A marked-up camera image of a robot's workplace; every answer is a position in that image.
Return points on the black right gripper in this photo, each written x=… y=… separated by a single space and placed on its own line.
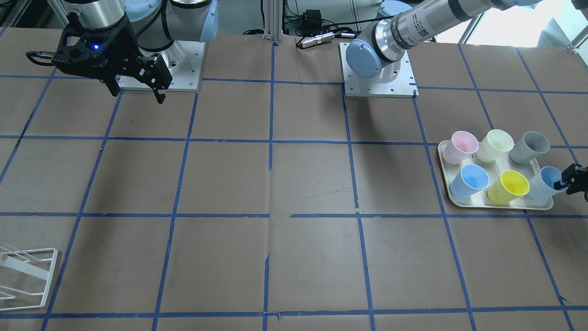
x=120 y=51

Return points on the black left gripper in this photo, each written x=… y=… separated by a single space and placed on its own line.
x=573 y=176

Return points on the light blue cup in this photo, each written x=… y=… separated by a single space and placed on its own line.
x=545 y=183

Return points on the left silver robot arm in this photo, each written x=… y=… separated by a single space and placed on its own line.
x=525 y=92

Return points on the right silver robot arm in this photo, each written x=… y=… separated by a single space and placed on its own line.
x=157 y=24

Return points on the yellow plastic cup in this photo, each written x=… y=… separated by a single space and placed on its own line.
x=510 y=185

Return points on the grey plastic cup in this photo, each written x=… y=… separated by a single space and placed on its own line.
x=531 y=145

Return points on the cream plastic cup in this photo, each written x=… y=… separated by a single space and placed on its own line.
x=496 y=144

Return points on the blue cup on tray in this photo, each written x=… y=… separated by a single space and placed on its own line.
x=471 y=179

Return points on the pink plastic cup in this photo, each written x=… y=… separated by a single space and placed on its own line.
x=460 y=146

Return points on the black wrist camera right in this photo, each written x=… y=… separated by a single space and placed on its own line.
x=154 y=72

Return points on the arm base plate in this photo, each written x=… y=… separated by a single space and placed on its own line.
x=184 y=59
x=395 y=80

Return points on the white wire cup rack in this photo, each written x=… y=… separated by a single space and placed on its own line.
x=26 y=277

